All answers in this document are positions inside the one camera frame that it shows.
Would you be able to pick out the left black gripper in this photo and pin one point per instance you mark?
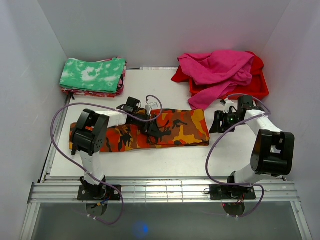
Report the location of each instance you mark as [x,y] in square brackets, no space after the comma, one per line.
[150,129]

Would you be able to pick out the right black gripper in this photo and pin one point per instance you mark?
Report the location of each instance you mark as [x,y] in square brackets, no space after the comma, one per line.
[218,117]

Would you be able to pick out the orange camouflage trousers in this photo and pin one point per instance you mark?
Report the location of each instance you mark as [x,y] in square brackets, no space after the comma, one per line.
[177,128]

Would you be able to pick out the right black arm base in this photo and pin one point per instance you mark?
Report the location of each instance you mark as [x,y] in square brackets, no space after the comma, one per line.
[228,192]

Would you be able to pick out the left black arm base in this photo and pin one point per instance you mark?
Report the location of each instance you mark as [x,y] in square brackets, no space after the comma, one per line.
[110,194]

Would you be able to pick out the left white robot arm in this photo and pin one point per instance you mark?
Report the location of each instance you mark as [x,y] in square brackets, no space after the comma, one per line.
[89,135]

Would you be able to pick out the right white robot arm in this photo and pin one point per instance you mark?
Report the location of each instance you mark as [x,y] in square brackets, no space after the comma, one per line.
[273,150]

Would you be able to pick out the pink patterned folded trousers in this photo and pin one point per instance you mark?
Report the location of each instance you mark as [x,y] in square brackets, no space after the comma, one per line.
[122,80]

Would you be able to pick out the red plastic tray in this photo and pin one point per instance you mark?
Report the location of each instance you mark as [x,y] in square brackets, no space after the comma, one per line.
[257,88]

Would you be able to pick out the red garment in tray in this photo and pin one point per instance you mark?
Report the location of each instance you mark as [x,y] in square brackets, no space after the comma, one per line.
[257,62]

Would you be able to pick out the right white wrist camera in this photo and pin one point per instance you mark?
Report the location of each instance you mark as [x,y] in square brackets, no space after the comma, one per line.
[227,105]

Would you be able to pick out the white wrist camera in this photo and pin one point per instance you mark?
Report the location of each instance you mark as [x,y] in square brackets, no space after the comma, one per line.
[149,106]
[227,105]

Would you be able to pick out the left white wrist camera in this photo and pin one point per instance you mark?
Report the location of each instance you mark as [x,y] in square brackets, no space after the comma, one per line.
[149,106]

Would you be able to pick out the aluminium rail frame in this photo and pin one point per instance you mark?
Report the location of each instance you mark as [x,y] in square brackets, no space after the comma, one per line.
[169,175]

